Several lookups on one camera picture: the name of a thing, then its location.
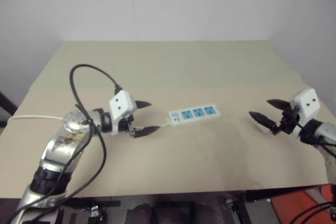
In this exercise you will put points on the black metal stand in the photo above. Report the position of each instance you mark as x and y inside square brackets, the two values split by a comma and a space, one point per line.
[6, 108]

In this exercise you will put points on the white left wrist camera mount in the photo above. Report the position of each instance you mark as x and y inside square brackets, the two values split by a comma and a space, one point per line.
[121, 103]

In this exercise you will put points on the beige table cover sheet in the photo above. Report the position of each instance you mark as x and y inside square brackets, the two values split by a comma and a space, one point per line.
[170, 155]

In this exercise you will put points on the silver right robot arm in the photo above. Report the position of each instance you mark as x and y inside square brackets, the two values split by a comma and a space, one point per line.
[324, 134]

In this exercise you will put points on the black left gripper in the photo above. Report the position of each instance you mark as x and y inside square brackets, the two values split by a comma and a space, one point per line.
[127, 123]

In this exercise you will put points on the dark rounded shape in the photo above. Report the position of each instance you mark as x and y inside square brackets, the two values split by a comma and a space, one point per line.
[140, 214]

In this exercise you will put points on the white power strip blue sockets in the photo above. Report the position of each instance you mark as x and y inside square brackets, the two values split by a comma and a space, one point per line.
[194, 114]

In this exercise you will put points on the orange box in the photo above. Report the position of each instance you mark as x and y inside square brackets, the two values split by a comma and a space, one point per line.
[307, 205]

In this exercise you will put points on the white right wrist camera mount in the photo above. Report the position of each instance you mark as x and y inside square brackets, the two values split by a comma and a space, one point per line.
[307, 103]

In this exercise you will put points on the black metal table frame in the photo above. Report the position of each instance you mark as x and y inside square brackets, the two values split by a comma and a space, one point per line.
[183, 197]

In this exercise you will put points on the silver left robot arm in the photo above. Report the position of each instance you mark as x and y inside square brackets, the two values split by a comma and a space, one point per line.
[61, 150]

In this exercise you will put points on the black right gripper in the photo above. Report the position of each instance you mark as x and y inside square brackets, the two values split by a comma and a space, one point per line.
[287, 119]

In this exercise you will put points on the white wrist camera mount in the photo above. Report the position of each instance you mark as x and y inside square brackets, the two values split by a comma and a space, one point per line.
[307, 103]
[121, 103]

